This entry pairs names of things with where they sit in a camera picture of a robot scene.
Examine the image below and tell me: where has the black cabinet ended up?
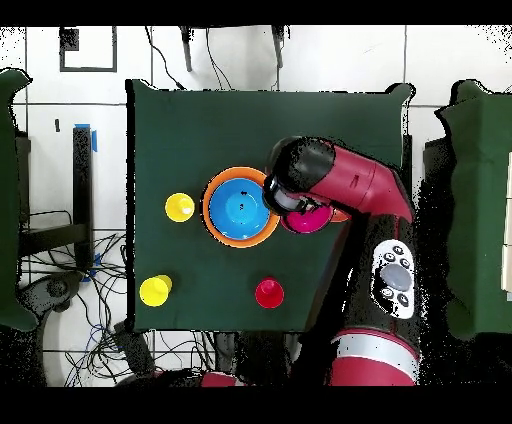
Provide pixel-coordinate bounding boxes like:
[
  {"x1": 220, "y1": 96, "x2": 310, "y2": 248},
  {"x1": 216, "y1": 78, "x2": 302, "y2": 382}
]
[
  {"x1": 422, "y1": 136, "x2": 455, "y2": 237},
  {"x1": 14, "y1": 134, "x2": 32, "y2": 225}
]

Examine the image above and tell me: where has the blue tape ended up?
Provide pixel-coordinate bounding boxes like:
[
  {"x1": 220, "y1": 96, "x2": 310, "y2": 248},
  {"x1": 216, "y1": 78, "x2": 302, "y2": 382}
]
[{"x1": 73, "y1": 123, "x2": 99, "y2": 154}]

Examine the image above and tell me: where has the bright yellow cup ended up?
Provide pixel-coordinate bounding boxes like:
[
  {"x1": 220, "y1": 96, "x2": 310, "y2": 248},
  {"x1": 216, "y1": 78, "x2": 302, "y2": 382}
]
[{"x1": 138, "y1": 274, "x2": 174, "y2": 308}]

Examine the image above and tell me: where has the red cup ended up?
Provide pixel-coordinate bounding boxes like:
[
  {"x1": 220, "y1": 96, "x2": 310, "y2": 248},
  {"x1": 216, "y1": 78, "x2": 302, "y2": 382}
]
[{"x1": 254, "y1": 276, "x2": 286, "y2": 310}]

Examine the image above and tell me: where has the thin black cable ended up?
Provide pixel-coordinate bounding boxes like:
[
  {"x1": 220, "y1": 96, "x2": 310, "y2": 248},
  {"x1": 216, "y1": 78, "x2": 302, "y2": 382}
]
[{"x1": 204, "y1": 26, "x2": 234, "y2": 92}]

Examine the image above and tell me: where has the black cable with plug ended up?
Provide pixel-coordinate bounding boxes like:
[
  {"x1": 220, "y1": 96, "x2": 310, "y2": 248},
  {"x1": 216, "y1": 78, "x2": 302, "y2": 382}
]
[{"x1": 144, "y1": 26, "x2": 186, "y2": 92}]

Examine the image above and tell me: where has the grey office chair base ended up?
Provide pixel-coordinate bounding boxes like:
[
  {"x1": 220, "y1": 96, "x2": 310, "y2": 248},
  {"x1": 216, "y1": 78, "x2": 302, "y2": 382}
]
[{"x1": 17, "y1": 271, "x2": 84, "y2": 314}]

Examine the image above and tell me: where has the black metal stand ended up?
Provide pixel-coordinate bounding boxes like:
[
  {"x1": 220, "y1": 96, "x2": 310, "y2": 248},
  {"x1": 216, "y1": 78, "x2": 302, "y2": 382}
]
[{"x1": 17, "y1": 125, "x2": 95, "y2": 273}]

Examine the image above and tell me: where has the tangle of cables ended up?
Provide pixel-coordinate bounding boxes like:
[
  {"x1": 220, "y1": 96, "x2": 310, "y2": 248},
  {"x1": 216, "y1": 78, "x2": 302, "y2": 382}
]
[{"x1": 23, "y1": 233, "x2": 219, "y2": 388}]

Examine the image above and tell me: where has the green cloth side table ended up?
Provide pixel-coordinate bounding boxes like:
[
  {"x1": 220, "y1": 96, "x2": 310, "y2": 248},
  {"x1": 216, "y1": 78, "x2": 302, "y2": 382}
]
[
  {"x1": 0, "y1": 67, "x2": 38, "y2": 333},
  {"x1": 434, "y1": 79, "x2": 512, "y2": 341}
]

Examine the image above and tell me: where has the black power adapter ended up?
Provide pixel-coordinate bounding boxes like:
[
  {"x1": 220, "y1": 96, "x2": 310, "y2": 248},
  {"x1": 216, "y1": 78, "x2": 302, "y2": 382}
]
[{"x1": 113, "y1": 321, "x2": 157, "y2": 380}]

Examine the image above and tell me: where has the pink bowl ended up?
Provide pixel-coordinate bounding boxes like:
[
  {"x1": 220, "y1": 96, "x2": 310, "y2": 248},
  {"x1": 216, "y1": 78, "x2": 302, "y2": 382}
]
[{"x1": 279, "y1": 203, "x2": 336, "y2": 236}]

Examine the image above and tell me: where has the black metal post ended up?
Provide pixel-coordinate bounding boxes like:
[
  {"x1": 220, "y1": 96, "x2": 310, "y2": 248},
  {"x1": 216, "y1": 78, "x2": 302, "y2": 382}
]
[{"x1": 400, "y1": 133, "x2": 414, "y2": 189}]

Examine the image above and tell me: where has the amber yellow cup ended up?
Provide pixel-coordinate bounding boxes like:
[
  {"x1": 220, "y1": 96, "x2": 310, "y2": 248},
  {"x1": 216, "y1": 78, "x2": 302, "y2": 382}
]
[{"x1": 164, "y1": 192, "x2": 197, "y2": 224}]

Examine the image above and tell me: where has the dark green table cloth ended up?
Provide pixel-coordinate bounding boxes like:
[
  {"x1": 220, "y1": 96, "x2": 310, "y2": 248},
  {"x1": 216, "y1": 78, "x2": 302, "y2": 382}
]
[{"x1": 125, "y1": 78, "x2": 415, "y2": 335}]

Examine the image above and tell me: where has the grey metal leg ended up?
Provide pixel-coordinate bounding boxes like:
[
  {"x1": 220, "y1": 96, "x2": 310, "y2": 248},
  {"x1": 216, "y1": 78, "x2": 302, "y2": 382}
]
[
  {"x1": 178, "y1": 25, "x2": 195, "y2": 74},
  {"x1": 271, "y1": 25, "x2": 287, "y2": 70}
]

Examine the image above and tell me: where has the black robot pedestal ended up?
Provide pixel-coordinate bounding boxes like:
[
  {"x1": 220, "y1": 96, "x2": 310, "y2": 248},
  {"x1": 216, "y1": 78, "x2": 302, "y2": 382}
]
[{"x1": 213, "y1": 330, "x2": 303, "y2": 385}]

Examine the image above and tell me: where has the blue bowl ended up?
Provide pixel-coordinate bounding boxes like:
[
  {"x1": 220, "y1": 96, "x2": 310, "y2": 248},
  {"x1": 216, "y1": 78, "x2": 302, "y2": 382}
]
[{"x1": 208, "y1": 177, "x2": 272, "y2": 242}]

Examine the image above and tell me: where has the large yellow-orange bowl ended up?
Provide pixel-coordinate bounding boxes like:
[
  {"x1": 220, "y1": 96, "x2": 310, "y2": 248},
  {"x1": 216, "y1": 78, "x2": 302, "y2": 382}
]
[{"x1": 201, "y1": 166, "x2": 282, "y2": 250}]

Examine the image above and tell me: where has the blue cable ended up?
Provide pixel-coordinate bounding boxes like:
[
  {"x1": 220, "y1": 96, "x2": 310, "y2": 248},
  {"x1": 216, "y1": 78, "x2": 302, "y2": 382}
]
[{"x1": 84, "y1": 322, "x2": 121, "y2": 350}]

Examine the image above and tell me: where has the grey square floor frame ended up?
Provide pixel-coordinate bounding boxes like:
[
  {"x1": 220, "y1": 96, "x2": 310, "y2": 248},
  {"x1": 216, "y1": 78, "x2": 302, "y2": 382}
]
[{"x1": 58, "y1": 26, "x2": 118, "y2": 74}]

